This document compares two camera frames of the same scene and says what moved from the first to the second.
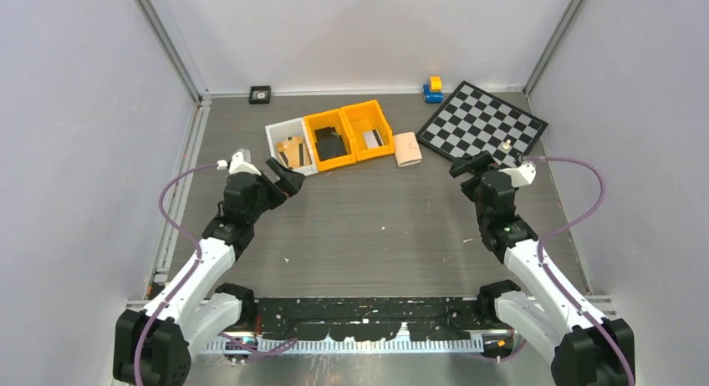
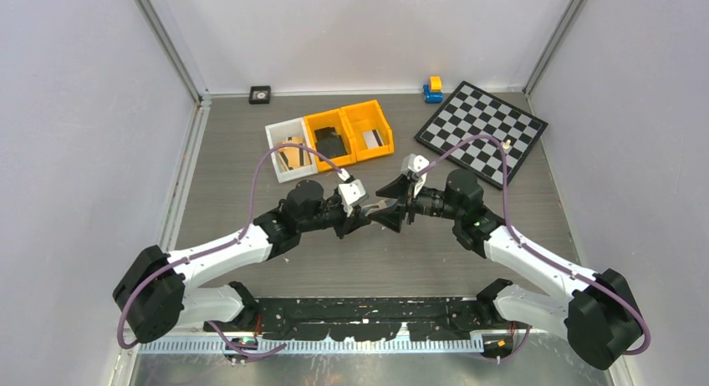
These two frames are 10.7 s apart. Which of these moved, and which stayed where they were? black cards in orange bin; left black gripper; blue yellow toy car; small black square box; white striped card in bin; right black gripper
Moved: left black gripper; right black gripper
Stayed: black cards in orange bin; blue yellow toy car; white striped card in bin; small black square box
